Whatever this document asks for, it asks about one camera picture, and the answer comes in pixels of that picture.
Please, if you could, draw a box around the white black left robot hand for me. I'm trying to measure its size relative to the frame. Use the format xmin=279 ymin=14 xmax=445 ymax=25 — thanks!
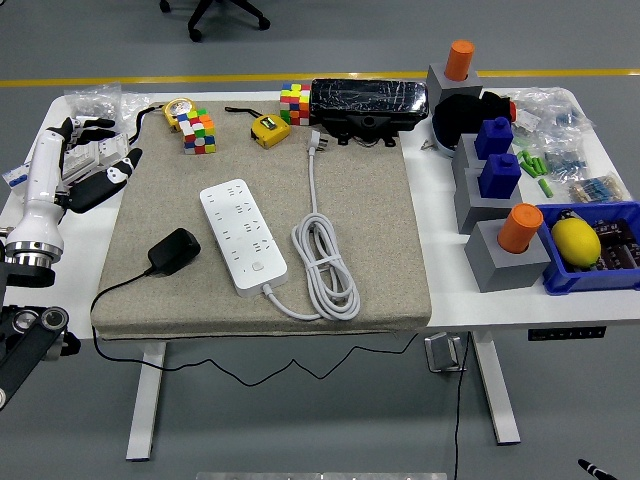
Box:
xmin=7 ymin=116 xmax=145 ymax=249

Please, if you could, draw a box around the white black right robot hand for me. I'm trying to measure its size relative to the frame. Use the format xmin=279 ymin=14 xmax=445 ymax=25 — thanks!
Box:
xmin=577 ymin=457 xmax=614 ymax=480

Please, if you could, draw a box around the black power adapter plug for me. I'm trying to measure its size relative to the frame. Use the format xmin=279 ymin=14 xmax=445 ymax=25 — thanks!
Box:
xmin=146 ymin=227 xmax=203 ymax=276

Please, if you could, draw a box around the white power strip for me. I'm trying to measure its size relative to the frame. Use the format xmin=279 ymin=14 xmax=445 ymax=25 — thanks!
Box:
xmin=198 ymin=178 xmax=290 ymax=299

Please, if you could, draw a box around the clear bag of grey parts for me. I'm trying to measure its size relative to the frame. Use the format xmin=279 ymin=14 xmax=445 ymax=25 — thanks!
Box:
xmin=63 ymin=82 xmax=124 ymax=126

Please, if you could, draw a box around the empty clear plastic bag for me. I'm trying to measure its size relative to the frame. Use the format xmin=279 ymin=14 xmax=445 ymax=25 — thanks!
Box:
xmin=119 ymin=91 xmax=152 ymax=129

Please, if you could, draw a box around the white table leg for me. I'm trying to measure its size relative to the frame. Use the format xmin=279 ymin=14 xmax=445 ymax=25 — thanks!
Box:
xmin=124 ymin=342 xmax=167 ymax=462
xmin=469 ymin=330 xmax=522 ymax=446

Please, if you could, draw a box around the black table control panel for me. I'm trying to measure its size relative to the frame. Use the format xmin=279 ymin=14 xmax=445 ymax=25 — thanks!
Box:
xmin=527 ymin=326 xmax=608 ymax=343

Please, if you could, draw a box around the round yellow tape measure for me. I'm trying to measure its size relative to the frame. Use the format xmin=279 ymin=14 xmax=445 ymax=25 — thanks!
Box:
xmin=134 ymin=97 xmax=199 ymax=146

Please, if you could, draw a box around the colourful puzzle cube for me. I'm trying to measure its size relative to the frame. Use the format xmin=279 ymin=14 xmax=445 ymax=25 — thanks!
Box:
xmin=172 ymin=107 xmax=217 ymax=156
xmin=278 ymin=82 xmax=312 ymax=127

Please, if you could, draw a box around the blue plastic bin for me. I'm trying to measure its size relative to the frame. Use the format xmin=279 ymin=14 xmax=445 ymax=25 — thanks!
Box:
xmin=534 ymin=200 xmax=640 ymax=296

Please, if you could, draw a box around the black office chair base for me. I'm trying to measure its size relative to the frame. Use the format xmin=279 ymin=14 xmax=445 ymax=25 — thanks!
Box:
xmin=158 ymin=0 xmax=272 ymax=43

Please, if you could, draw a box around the grey holder block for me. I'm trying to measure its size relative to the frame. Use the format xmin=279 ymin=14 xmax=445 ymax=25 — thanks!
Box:
xmin=463 ymin=219 xmax=551 ymax=294
xmin=453 ymin=167 xmax=524 ymax=235
xmin=451 ymin=133 xmax=489 ymax=186
xmin=425 ymin=62 xmax=484 ymax=104

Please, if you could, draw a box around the black capacitors pile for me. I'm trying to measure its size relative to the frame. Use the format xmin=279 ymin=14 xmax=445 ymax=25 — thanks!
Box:
xmin=592 ymin=218 xmax=640 ymax=271

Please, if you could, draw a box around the yellow lemon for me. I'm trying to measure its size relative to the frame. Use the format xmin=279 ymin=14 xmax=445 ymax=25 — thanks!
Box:
xmin=550 ymin=218 xmax=602 ymax=266

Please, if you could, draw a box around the square yellow tape measure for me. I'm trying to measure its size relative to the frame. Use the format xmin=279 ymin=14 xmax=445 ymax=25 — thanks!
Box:
xmin=224 ymin=105 xmax=292 ymax=150

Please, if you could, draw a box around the orange cylinder peg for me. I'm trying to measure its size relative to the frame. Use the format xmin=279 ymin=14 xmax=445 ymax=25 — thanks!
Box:
xmin=444 ymin=39 xmax=476 ymax=81
xmin=497 ymin=202 xmax=545 ymax=254

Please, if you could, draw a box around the clear bag of tan resistors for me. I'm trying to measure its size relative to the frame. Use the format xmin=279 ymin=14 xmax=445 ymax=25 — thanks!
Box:
xmin=569 ymin=172 xmax=634 ymax=205

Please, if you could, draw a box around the blue square peg block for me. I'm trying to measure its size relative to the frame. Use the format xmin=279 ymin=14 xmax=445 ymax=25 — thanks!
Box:
xmin=477 ymin=152 xmax=523 ymax=201
xmin=473 ymin=117 xmax=515 ymax=161

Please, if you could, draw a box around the clear bag of blue resistors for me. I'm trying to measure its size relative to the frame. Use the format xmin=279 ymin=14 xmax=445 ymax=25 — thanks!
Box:
xmin=542 ymin=142 xmax=592 ymax=182

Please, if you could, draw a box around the grey-brown fabric mat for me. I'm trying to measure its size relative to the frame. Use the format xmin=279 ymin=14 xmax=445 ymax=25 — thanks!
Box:
xmin=92 ymin=99 xmax=434 ymax=342

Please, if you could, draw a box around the black wrapped device box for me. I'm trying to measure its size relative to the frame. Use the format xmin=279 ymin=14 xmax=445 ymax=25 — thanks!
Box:
xmin=308 ymin=77 xmax=430 ymax=149

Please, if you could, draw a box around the clear bag of mixed parts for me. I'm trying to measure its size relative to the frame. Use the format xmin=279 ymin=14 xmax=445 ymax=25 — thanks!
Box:
xmin=509 ymin=87 xmax=585 ymax=151

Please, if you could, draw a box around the black cloth cap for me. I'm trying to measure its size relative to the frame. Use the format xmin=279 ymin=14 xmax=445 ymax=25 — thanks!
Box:
xmin=432 ymin=89 xmax=514 ymax=146

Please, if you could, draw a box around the white wall socket panel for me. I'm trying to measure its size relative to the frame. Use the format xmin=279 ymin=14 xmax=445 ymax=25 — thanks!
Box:
xmin=97 ymin=132 xmax=132 ymax=165
xmin=62 ymin=139 xmax=101 ymax=180

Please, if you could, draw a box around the black hanging cable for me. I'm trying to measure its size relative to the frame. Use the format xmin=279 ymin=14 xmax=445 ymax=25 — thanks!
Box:
xmin=452 ymin=332 xmax=474 ymax=480

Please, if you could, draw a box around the silver metal bracket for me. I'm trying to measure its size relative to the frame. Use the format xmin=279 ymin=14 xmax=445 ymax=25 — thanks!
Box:
xmin=423 ymin=332 xmax=469 ymax=375

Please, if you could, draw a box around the white power strip cord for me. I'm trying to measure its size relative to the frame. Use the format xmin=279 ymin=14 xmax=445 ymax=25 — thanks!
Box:
xmin=263 ymin=128 xmax=362 ymax=322

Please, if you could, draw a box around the thin black adapter cord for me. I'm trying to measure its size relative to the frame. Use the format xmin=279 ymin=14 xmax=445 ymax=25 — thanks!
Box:
xmin=89 ymin=269 xmax=421 ymax=389

